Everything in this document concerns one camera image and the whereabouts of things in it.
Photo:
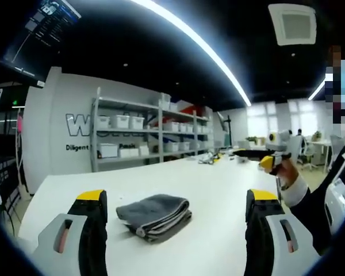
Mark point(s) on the grey towel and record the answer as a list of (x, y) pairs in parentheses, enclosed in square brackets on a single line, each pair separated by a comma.
[(155, 214)]

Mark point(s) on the person's right hand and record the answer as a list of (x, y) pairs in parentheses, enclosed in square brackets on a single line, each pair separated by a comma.
[(289, 172)]

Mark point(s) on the green potted plant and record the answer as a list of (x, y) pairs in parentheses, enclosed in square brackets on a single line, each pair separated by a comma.
[(251, 139)]

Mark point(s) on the white office chair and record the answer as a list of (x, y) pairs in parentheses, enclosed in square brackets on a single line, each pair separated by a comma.
[(302, 146)]

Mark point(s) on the black stand pole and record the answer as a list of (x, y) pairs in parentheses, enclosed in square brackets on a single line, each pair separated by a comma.
[(229, 132)]

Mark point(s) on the white office desk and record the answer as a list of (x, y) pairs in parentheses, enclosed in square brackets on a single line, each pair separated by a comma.
[(319, 143)]

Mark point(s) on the clutter of small tools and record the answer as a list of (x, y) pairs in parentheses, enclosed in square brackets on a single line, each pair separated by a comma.
[(210, 158)]

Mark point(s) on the short ceiling light strip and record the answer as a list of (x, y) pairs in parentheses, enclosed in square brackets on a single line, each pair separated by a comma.
[(319, 87)]

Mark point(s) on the white worn chest device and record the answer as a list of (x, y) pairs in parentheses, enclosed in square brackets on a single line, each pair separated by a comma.
[(340, 198)]

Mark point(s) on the grey metal shelf rack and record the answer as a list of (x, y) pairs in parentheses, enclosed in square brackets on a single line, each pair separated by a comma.
[(160, 132)]

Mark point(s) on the white ceiling air vent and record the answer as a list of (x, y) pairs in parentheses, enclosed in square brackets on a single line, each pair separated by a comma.
[(293, 24)]

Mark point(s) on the rows of white storage bins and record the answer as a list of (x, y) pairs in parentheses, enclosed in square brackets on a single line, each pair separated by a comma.
[(123, 122)]

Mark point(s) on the long ceiling light strip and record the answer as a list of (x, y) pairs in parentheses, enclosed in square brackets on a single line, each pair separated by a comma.
[(195, 40)]

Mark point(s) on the dark glass cabinet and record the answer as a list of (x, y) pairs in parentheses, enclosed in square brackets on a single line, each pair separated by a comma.
[(3, 149)]

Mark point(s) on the pink hanging item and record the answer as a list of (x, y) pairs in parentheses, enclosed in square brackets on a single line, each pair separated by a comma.
[(19, 123)]

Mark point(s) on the hanging black monitor screen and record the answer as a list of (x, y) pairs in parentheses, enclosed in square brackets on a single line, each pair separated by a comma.
[(40, 34)]

